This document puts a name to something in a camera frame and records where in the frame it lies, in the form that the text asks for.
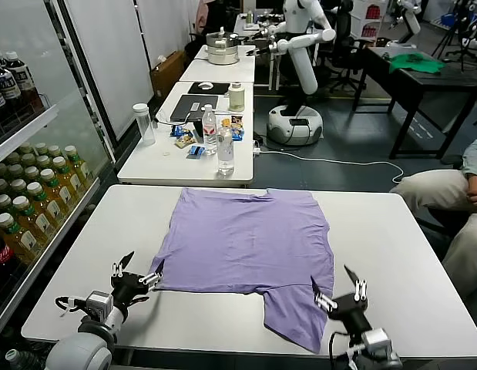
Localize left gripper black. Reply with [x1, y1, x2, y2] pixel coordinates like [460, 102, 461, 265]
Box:
[109, 251, 166, 311]

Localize tan snack packet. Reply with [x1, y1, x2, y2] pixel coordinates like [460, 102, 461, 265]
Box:
[175, 130, 196, 150]

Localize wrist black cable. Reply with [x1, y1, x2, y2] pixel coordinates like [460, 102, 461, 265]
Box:
[55, 295, 89, 318]
[329, 331, 357, 370]

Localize beige trousers of bystander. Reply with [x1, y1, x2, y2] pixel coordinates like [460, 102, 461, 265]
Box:
[390, 169, 477, 294]

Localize white table with snacks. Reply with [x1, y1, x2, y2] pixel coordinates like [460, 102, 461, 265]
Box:
[117, 80, 255, 189]

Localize water bottle red label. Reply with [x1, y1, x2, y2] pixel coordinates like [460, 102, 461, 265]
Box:
[202, 103, 218, 156]

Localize clear plastic water bottle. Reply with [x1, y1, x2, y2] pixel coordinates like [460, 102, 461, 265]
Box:
[216, 126, 237, 177]

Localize white table with pot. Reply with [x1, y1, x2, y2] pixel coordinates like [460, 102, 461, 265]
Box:
[179, 44, 257, 84]

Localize clear tumbler white lid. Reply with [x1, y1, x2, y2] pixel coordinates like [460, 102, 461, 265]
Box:
[133, 103, 156, 146]

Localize white shelf red boxes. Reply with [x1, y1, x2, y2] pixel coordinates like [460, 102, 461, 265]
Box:
[360, 0, 386, 39]

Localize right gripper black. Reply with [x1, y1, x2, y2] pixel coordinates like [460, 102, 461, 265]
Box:
[310, 264, 373, 337]

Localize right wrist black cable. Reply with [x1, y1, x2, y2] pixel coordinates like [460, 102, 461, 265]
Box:
[329, 331, 357, 370]

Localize brown cardboard box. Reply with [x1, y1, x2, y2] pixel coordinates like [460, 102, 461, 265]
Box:
[149, 49, 187, 99]

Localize black laptop closed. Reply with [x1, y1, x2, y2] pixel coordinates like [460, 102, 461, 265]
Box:
[170, 94, 220, 124]

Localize steel steamer pot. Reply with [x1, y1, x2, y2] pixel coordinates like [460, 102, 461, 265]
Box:
[205, 26, 241, 66]

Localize wrist camera box grey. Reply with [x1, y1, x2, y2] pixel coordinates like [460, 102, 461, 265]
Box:
[85, 291, 111, 319]
[361, 327, 391, 352]

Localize pink garment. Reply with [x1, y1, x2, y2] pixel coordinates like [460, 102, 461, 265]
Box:
[195, 0, 210, 35]

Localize black table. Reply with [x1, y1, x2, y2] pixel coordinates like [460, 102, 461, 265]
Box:
[366, 45, 477, 160]

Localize blue bin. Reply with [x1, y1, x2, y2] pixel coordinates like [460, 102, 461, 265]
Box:
[434, 13, 461, 29]

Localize white wheeled robot body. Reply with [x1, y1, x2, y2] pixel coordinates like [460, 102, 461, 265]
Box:
[266, 0, 328, 147]

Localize left wrist camera box grey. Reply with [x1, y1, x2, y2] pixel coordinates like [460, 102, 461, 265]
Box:
[85, 291, 111, 319]

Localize glass door drinks cabinet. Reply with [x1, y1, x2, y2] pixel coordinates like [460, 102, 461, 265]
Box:
[0, 0, 118, 348]

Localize green cap bottle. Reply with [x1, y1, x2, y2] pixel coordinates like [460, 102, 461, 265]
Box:
[4, 348, 37, 370]

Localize right wrist camera box grey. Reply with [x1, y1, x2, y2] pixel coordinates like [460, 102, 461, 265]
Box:
[361, 327, 391, 352]

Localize small white robot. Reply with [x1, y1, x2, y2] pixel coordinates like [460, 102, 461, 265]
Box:
[384, 0, 422, 49]

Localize black office chair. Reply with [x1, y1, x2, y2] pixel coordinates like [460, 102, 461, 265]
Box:
[323, 0, 369, 94]

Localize white floor cable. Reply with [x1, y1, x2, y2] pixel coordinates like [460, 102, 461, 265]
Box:
[259, 148, 405, 184]

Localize green cloth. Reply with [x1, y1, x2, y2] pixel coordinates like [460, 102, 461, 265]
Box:
[388, 52, 448, 75]

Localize black chair low back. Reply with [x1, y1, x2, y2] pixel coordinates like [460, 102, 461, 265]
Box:
[183, 32, 209, 59]

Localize beige jar with lid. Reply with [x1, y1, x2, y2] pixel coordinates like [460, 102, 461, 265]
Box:
[227, 82, 245, 113]

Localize black mouse pad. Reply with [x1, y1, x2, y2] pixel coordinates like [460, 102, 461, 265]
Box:
[186, 81, 230, 96]

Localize white cabinet shelf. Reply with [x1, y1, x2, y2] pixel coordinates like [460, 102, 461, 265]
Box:
[0, 103, 60, 167]

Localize purple t-shirt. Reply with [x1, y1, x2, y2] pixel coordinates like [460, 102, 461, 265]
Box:
[149, 187, 336, 355]

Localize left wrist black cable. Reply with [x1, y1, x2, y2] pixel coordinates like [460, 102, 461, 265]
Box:
[55, 295, 89, 318]

